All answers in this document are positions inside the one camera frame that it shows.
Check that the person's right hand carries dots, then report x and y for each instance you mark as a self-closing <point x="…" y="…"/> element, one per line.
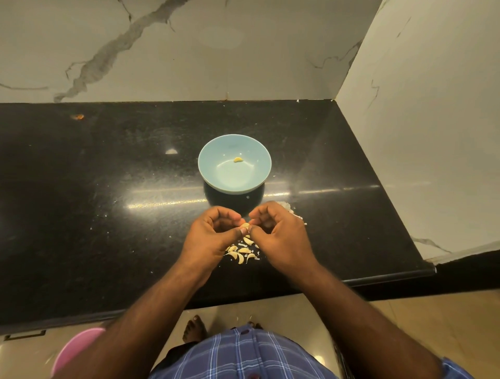
<point x="283" y="238"/>

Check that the person's left hand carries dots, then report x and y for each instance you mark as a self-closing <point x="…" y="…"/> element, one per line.
<point x="205" y="244"/>

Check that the garlic peel scrap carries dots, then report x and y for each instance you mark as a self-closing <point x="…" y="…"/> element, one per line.
<point x="292" y="209"/>

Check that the pile of garlic skins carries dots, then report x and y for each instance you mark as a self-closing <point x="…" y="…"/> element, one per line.
<point x="242" y="252"/>

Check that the light blue bowl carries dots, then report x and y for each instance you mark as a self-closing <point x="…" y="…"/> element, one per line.
<point x="234" y="164"/>

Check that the person's right forearm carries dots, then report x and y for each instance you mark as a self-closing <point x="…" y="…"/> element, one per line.
<point x="371" y="328"/>

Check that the person's left forearm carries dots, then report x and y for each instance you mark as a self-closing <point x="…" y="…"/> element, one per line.
<point x="133" y="336"/>

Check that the person's left foot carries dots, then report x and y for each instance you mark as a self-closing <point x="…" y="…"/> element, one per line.
<point x="194" y="328"/>

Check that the blue plaid shirt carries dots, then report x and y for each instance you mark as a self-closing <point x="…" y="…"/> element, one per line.
<point x="250" y="361"/>

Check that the black cabinet trim strip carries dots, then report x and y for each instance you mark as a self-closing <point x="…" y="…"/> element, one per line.
<point x="344" y="359"/>

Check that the pink plastic bucket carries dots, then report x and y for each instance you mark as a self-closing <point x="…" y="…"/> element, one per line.
<point x="76" y="350"/>

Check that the small orange scrap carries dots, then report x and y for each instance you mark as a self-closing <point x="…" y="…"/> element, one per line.
<point x="77" y="117"/>

